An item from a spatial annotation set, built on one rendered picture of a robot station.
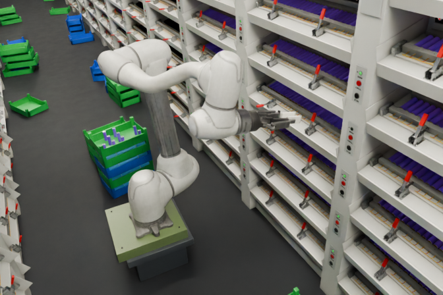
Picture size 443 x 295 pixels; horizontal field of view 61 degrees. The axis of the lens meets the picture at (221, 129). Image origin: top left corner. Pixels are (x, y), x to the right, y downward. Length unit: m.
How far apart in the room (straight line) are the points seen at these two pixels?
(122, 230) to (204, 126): 0.90
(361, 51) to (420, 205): 0.50
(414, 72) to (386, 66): 0.08
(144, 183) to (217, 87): 0.73
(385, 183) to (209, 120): 0.61
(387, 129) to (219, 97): 0.52
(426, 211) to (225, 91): 0.69
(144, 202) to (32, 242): 0.87
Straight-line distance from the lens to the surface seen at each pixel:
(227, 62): 1.13
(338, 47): 1.28
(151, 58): 1.63
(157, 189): 1.75
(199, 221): 2.23
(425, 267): 1.41
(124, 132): 2.50
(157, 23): 3.01
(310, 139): 1.52
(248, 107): 1.87
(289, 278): 1.98
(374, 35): 1.17
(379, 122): 1.27
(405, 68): 1.15
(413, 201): 1.31
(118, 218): 2.00
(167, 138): 1.77
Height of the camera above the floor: 1.59
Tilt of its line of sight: 32 degrees down
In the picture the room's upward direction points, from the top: 4 degrees counter-clockwise
